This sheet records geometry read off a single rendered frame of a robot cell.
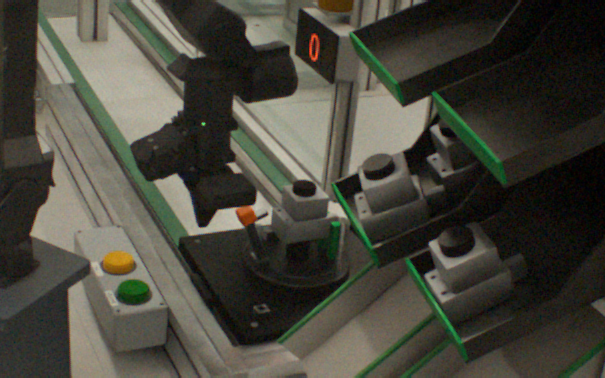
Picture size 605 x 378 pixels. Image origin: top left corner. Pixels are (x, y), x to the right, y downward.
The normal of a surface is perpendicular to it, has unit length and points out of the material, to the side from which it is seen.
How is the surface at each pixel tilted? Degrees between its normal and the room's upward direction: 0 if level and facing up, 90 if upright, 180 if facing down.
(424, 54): 25
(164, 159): 91
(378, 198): 94
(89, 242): 0
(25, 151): 60
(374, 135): 0
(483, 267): 90
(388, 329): 45
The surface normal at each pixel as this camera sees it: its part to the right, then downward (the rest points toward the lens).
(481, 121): -0.32, -0.79
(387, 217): 0.09, 0.54
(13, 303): 0.10, -0.88
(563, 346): -0.61, -0.60
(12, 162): 0.53, -0.07
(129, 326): 0.42, 0.45
